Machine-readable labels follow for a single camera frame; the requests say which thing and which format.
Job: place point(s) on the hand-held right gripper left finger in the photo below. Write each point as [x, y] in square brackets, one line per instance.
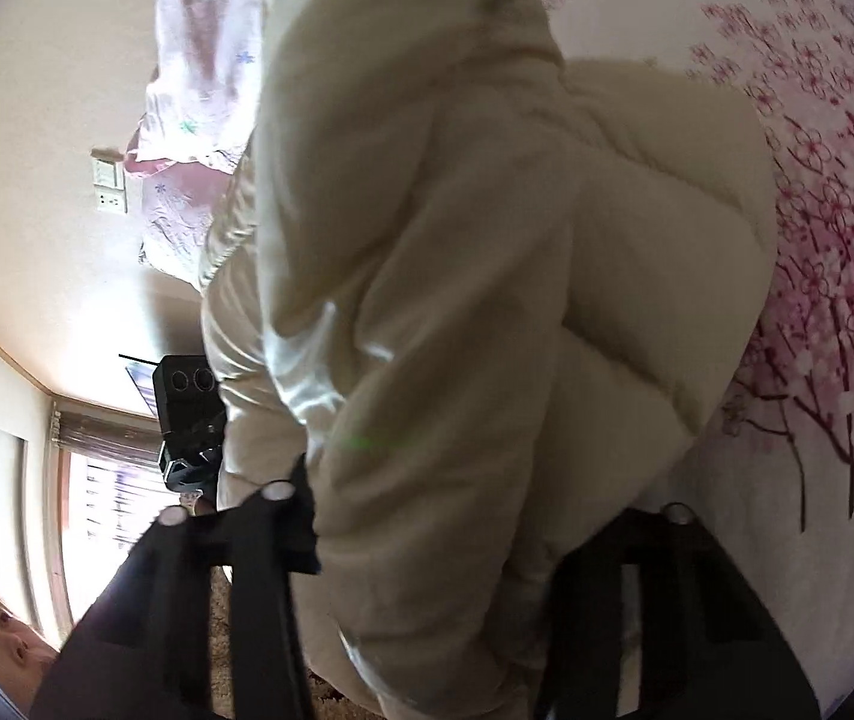
[262, 540]

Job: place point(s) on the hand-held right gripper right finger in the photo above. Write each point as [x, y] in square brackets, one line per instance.
[667, 577]

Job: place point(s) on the beige puffer jacket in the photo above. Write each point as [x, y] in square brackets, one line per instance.
[434, 240]

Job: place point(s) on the window with curtain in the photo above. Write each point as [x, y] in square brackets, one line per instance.
[108, 510]

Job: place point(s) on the pink floral bed sheet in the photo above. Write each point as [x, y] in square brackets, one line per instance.
[809, 540]

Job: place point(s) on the pink floral pillow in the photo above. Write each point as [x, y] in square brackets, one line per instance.
[183, 217]
[202, 30]

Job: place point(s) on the person's head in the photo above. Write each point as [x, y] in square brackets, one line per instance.
[0, 630]

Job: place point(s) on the white wall socket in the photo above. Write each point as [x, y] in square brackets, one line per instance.
[111, 200]

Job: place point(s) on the white wall switch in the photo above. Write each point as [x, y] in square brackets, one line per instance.
[106, 172]

